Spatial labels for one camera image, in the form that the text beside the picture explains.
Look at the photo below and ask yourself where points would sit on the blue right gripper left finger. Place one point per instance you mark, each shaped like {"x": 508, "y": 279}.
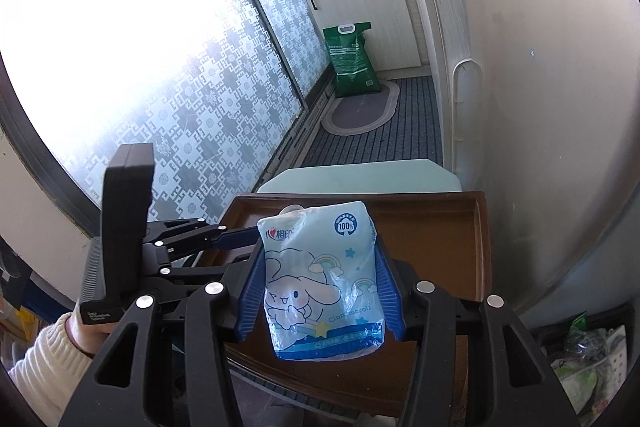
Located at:
{"x": 252, "y": 292}

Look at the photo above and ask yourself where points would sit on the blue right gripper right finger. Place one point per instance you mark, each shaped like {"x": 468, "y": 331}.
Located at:
{"x": 391, "y": 290}

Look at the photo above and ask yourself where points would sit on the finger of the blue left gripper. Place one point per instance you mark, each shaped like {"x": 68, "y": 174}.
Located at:
{"x": 228, "y": 240}

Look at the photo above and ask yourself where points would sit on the blue cartoon tissue pack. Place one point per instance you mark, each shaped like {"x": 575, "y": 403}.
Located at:
{"x": 321, "y": 295}

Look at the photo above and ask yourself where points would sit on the bag of trash on floor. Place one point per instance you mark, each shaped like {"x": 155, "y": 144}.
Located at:
{"x": 590, "y": 354}

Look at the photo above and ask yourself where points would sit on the white kitchen base cabinet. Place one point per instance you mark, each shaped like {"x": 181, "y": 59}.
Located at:
{"x": 412, "y": 37}

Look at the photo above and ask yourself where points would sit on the person's left hand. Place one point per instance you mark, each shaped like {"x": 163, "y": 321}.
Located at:
{"x": 87, "y": 338}

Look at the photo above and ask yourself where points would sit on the brown wooden tray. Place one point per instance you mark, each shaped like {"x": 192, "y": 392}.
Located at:
{"x": 444, "y": 236}

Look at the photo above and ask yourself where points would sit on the light green plastic stool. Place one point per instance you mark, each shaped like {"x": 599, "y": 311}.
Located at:
{"x": 411, "y": 176}

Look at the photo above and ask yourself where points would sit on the striped dark floor runner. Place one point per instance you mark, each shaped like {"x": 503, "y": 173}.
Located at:
{"x": 412, "y": 133}

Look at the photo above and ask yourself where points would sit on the grey oval floor mat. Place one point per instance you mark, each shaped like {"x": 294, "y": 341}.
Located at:
{"x": 360, "y": 114}

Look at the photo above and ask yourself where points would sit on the green rice bag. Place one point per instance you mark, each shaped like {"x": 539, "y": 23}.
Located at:
{"x": 354, "y": 73}

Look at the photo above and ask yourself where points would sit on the frosted patterned sliding door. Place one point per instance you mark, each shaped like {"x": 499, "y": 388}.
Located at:
{"x": 218, "y": 87}

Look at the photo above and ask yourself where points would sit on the white refrigerator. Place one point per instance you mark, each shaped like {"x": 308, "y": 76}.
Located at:
{"x": 548, "y": 129}

